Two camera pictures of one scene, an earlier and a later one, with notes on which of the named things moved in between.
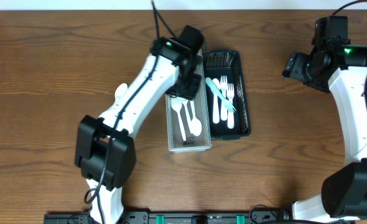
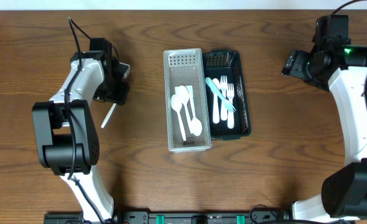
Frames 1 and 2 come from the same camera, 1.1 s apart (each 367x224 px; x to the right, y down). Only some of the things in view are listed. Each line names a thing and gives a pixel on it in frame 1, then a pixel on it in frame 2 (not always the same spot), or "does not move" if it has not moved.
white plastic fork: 231,115 does not move
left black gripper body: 186,86 → 114,94
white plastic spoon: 190,125 does not move
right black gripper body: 294,66 does not move
